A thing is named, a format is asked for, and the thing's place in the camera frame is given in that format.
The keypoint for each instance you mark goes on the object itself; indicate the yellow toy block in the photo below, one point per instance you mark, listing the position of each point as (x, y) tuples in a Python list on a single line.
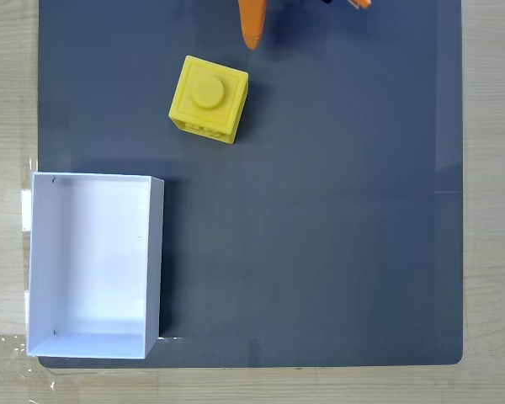
[(208, 99)]

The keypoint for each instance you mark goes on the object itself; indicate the white open box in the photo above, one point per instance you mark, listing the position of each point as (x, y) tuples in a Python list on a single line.
[(97, 265)]

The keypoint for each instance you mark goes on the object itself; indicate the dark grey table mat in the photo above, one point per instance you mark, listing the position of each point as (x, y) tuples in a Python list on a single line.
[(320, 210)]

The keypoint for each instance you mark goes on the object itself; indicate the white barcode sticker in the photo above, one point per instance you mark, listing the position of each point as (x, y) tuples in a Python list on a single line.
[(26, 210)]

